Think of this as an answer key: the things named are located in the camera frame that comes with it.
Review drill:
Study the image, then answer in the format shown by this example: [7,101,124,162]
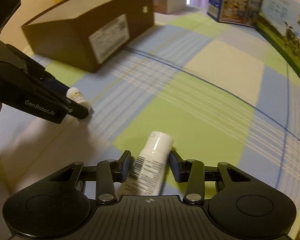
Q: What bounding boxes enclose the small white bottle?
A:
[66,87,91,110]

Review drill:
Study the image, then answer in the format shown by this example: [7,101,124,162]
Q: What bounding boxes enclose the white ointment tube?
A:
[117,131,174,197]

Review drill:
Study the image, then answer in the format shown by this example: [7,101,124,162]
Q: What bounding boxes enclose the brown cardboard storage box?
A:
[21,0,154,73]

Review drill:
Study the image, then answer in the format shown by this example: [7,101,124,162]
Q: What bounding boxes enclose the plaid bed sheet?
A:
[0,8,300,239]

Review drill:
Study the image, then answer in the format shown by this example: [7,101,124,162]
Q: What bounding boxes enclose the blue milk carton box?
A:
[207,0,262,27]

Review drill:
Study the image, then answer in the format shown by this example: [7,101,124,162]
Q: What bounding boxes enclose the green landscape milk box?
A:
[255,0,300,77]

